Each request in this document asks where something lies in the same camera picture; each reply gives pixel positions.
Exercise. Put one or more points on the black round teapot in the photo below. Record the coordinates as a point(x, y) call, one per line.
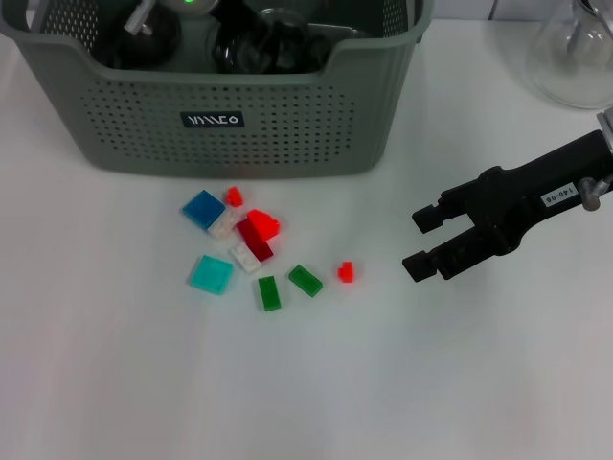
point(148, 48)

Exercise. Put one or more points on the blue toy brick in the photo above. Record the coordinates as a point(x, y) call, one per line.
point(203, 208)

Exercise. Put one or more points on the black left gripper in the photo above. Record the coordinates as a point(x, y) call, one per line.
point(237, 12)

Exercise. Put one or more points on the small bright red toy brick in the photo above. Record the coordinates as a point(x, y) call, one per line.
point(346, 272)
point(234, 196)

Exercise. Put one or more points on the large bright red toy brick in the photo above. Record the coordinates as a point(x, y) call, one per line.
point(265, 223)

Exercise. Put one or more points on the cyan flat toy brick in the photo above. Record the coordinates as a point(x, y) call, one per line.
point(211, 274)

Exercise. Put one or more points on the white toy brick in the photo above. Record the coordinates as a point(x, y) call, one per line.
point(244, 259)
point(225, 229)

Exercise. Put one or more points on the dark red toy brick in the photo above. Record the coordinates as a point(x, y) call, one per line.
point(256, 242)

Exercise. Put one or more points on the grey perforated plastic storage bin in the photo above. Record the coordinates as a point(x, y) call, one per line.
point(287, 120)

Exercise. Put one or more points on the green toy brick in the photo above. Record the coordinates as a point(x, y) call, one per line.
point(269, 293)
point(305, 280)

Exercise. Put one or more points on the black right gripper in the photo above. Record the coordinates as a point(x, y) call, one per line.
point(527, 201)

